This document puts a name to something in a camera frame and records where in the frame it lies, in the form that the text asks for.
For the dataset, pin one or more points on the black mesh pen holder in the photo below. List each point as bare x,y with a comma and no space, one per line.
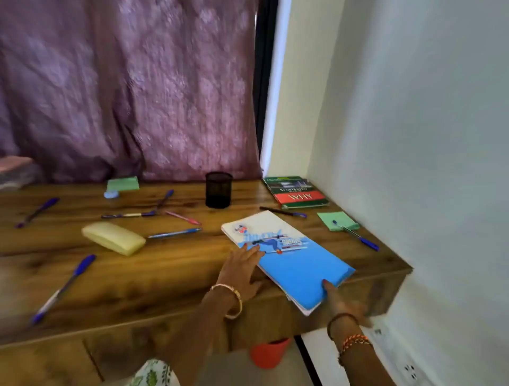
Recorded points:
218,191

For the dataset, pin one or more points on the green sticky notes pad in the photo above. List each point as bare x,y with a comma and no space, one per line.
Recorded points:
123,184
332,218

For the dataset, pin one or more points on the purple patterned curtain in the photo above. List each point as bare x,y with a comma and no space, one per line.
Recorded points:
119,79

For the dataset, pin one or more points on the black pen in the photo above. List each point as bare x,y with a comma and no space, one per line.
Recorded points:
283,212

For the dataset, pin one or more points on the blue capped pen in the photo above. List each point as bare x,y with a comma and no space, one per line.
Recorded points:
368,243
47,204
165,200
84,266

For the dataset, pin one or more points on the person's left hand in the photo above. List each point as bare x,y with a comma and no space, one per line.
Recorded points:
238,270

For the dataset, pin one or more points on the light blue pen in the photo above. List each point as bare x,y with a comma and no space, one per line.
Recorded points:
175,233

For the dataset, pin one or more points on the green and red book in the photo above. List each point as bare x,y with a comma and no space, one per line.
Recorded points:
296,195

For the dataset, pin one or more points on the person's right hand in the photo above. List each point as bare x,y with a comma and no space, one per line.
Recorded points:
346,308

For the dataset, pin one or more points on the wooden desk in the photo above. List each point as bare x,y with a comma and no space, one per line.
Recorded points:
159,270

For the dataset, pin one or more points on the orange bucket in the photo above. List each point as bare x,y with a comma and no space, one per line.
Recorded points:
268,352

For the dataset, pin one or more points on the person's left forearm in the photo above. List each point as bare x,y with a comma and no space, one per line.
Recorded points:
199,338

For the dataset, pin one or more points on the clear container pink lid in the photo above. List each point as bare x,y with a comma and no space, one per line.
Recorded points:
16,171

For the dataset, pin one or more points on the gold bangle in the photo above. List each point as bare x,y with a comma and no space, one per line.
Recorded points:
238,296

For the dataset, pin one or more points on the person's right forearm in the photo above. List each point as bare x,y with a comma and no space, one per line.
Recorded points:
362,366

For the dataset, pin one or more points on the blue and white notebook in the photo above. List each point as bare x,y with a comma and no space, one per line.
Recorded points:
294,270

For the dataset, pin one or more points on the black window frame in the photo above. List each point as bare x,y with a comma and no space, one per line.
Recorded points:
265,59

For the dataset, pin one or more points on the left floral white green sleeve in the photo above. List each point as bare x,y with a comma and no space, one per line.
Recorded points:
155,375

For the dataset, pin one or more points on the small round blue tape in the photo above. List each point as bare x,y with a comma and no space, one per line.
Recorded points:
111,194

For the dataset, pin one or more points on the dark blue patterned pen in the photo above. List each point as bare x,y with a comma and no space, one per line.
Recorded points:
127,215

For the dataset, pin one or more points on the yellow pencil case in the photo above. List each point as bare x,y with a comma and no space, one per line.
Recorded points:
113,238

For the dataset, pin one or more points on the pink pen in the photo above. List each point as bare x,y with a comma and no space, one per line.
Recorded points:
183,218

